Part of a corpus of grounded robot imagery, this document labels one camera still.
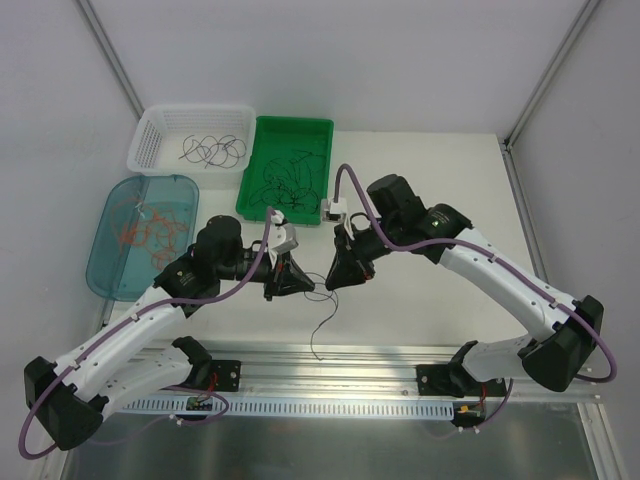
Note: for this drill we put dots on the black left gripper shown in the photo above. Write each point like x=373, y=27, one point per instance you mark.
x=273, y=279

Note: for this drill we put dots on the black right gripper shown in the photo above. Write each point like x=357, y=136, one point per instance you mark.
x=353, y=259

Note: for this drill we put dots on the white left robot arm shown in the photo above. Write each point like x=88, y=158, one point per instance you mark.
x=72, y=396

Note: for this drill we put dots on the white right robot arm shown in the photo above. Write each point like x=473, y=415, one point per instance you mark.
x=560, y=330

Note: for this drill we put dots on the green plastic tray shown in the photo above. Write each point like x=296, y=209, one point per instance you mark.
x=288, y=170

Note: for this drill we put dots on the teal transparent plastic bin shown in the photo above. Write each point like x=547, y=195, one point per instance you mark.
x=146, y=223

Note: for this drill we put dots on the white perforated plastic basket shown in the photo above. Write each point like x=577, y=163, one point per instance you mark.
x=193, y=139

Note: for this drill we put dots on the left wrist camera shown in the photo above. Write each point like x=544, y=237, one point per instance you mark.
x=282, y=237

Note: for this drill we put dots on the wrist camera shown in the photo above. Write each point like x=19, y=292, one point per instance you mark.
x=335, y=211
x=282, y=237

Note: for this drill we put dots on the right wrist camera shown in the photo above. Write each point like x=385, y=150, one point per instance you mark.
x=335, y=211

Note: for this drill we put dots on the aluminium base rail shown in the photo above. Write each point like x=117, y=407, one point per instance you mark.
x=328, y=371

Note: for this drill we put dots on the white slotted cable duct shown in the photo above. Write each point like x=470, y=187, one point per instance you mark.
x=403, y=408

